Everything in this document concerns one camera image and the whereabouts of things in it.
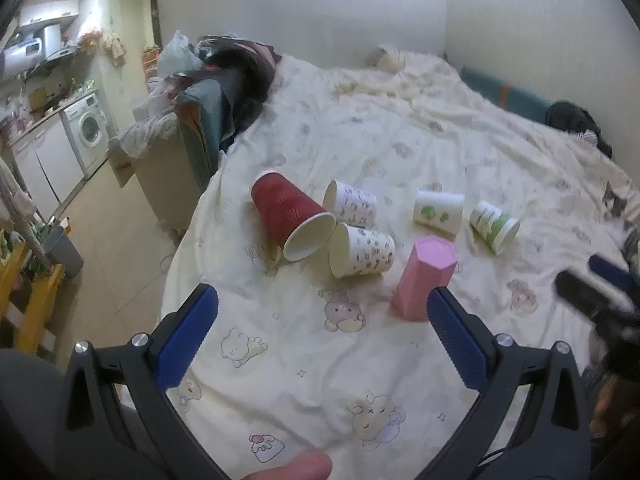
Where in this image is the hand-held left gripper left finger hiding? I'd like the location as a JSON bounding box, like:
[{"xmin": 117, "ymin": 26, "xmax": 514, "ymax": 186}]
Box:
[{"xmin": 62, "ymin": 284, "xmax": 236, "ymax": 480}]

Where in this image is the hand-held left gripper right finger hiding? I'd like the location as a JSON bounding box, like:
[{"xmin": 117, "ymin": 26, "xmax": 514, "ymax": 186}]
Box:
[{"xmin": 415, "ymin": 285, "xmax": 593, "ymax": 480}]

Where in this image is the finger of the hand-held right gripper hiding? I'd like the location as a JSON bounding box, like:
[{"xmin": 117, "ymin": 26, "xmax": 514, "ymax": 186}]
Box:
[
  {"xmin": 555, "ymin": 270, "xmax": 626, "ymax": 322},
  {"xmin": 587, "ymin": 254, "xmax": 640, "ymax": 302}
]

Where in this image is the pink hexagonal cup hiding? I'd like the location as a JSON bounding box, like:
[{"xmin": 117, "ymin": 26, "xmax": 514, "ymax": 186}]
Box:
[{"xmin": 391, "ymin": 234, "xmax": 459, "ymax": 322}]

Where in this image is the white cup green print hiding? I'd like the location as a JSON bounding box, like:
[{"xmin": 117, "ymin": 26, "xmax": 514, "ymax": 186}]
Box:
[
  {"xmin": 413, "ymin": 190, "xmax": 465, "ymax": 239},
  {"xmin": 469, "ymin": 200, "xmax": 521, "ymax": 256}
]

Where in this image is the white patterned paper cup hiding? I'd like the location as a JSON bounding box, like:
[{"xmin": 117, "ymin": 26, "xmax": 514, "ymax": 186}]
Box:
[
  {"xmin": 322, "ymin": 180, "xmax": 378, "ymax": 228},
  {"xmin": 327, "ymin": 222, "xmax": 397, "ymax": 280}
]

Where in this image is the red paper cup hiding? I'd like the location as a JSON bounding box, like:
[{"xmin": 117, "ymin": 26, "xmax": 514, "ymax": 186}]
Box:
[{"xmin": 250, "ymin": 170, "xmax": 337, "ymax": 263}]

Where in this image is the person's left hand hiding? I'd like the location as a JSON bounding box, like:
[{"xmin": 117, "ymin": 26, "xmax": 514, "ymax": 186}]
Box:
[{"xmin": 235, "ymin": 451, "xmax": 333, "ymax": 480}]

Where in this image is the grey trash bin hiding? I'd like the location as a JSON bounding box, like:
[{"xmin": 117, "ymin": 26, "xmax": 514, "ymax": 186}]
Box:
[{"xmin": 40, "ymin": 222, "xmax": 85, "ymax": 280}]

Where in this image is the yellow wooden stool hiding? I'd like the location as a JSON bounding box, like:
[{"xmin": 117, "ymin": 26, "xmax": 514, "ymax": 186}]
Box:
[{"xmin": 0, "ymin": 240, "xmax": 66, "ymax": 356}]

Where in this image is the black bag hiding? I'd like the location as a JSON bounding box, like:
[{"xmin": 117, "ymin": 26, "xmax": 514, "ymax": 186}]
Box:
[{"xmin": 545, "ymin": 101, "xmax": 613, "ymax": 158}]

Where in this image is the beige sofa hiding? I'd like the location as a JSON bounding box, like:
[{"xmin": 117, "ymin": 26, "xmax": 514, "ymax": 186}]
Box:
[{"xmin": 109, "ymin": 110, "xmax": 211, "ymax": 241}]

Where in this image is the teal cushion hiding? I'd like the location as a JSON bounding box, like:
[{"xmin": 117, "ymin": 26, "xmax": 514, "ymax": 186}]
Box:
[{"xmin": 460, "ymin": 65, "xmax": 551, "ymax": 123}]

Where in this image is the teal cloth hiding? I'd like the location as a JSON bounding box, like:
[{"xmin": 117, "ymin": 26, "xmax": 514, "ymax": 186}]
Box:
[{"xmin": 175, "ymin": 77, "xmax": 236, "ymax": 196}]

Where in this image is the beige hanging cloth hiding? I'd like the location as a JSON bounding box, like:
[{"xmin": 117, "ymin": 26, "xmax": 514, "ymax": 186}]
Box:
[{"xmin": 0, "ymin": 157, "xmax": 41, "ymax": 256}]

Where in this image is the white floor cabinet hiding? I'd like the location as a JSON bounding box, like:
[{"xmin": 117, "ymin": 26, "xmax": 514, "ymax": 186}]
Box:
[{"xmin": 10, "ymin": 119, "xmax": 86, "ymax": 221}]

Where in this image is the white washing machine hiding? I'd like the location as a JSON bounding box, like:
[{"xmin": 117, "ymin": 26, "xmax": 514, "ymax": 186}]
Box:
[{"xmin": 60, "ymin": 91, "xmax": 117, "ymax": 177}]

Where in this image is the dark clothes pile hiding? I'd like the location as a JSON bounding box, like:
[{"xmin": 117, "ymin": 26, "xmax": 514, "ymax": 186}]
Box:
[{"xmin": 200, "ymin": 35, "xmax": 283, "ymax": 153}]

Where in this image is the white plastic bag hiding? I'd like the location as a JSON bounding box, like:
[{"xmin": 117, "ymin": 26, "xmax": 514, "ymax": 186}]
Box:
[{"xmin": 157, "ymin": 30, "xmax": 203, "ymax": 78}]

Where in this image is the cream plush toy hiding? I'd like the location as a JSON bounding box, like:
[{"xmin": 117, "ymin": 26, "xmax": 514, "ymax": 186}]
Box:
[{"xmin": 367, "ymin": 46, "xmax": 407, "ymax": 72}]

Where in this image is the white water heater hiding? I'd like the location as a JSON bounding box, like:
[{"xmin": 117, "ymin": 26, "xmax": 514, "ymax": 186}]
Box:
[{"xmin": 0, "ymin": 24, "xmax": 63, "ymax": 81}]

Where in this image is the white wall cabinet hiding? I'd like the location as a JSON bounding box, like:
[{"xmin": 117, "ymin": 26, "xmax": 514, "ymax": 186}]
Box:
[{"xmin": 15, "ymin": 0, "xmax": 81, "ymax": 28}]

